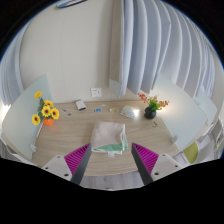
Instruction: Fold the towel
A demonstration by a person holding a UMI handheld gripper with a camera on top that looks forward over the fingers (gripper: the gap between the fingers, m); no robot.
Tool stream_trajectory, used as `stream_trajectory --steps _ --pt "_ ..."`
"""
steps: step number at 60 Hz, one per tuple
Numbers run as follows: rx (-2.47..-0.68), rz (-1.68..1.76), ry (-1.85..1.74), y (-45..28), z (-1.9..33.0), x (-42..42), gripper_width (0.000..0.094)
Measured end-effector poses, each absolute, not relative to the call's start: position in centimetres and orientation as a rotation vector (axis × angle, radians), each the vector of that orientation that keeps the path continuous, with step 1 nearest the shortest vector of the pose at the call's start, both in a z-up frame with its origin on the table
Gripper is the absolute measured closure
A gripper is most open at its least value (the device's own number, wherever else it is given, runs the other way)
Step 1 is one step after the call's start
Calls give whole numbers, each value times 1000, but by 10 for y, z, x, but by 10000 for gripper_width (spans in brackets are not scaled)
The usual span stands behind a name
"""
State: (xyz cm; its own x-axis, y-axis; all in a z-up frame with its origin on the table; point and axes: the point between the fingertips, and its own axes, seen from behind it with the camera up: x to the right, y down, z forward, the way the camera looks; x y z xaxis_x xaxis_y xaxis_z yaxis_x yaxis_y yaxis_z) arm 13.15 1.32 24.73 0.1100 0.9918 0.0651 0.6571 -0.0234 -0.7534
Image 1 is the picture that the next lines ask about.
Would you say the small white box device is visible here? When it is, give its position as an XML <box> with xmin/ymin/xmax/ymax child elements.
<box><xmin>75</xmin><ymin>99</ymin><xmax>87</xmax><ymax>112</ymax></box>

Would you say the green chair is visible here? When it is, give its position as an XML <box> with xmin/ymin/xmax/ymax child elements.
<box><xmin>182</xmin><ymin>141</ymin><xmax>200</xmax><ymax>165</ymax></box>

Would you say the beige towel with green stripe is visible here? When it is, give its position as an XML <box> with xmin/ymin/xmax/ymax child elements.
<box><xmin>90</xmin><ymin>120</ymin><xmax>129</xmax><ymax>158</ymax></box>

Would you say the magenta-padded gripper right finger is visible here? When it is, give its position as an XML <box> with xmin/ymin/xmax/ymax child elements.
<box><xmin>130</xmin><ymin>142</ymin><xmax>184</xmax><ymax>186</ymax></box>

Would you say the white wall socket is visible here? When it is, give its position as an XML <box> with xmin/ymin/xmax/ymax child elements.
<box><xmin>90</xmin><ymin>87</ymin><xmax>103</xmax><ymax>98</ymax></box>

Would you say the orange round vase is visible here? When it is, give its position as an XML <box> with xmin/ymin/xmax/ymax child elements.
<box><xmin>42</xmin><ymin>116</ymin><xmax>56</xmax><ymax>127</ymax></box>

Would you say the white ceiling lamp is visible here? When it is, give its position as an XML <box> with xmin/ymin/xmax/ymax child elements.
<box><xmin>55</xmin><ymin>0</ymin><xmax>88</xmax><ymax>9</ymax></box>

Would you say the red and orange flower sprig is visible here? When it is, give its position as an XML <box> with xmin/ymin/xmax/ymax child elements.
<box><xmin>137</xmin><ymin>92</ymin><xmax>170</xmax><ymax>112</ymax></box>

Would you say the frosted desk divider panel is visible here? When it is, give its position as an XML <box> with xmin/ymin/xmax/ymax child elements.
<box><xmin>1</xmin><ymin>74</ymin><xmax>53</xmax><ymax>160</ymax></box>
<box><xmin>148</xmin><ymin>73</ymin><xmax>208</xmax><ymax>152</ymax></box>

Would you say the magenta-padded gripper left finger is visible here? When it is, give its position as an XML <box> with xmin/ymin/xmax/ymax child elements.
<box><xmin>41</xmin><ymin>143</ymin><xmax>92</xmax><ymax>186</ymax></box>

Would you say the black round vase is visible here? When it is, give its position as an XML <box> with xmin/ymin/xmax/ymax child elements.
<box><xmin>143</xmin><ymin>106</ymin><xmax>157</xmax><ymax>120</ymax></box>

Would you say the light grey pleated curtain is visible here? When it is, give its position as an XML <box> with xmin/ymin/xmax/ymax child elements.
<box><xmin>0</xmin><ymin>18</ymin><xmax>33</xmax><ymax>108</ymax></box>
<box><xmin>109</xmin><ymin>0</ymin><xmax>218</xmax><ymax>101</ymax></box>

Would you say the fan-shaped printed booklet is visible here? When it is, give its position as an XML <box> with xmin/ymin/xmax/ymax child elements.
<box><xmin>119</xmin><ymin>105</ymin><xmax>140</xmax><ymax>120</ymax></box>

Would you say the artificial sunflower bouquet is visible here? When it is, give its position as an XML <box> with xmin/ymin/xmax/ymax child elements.
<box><xmin>31</xmin><ymin>91</ymin><xmax>60</xmax><ymax>126</ymax></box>

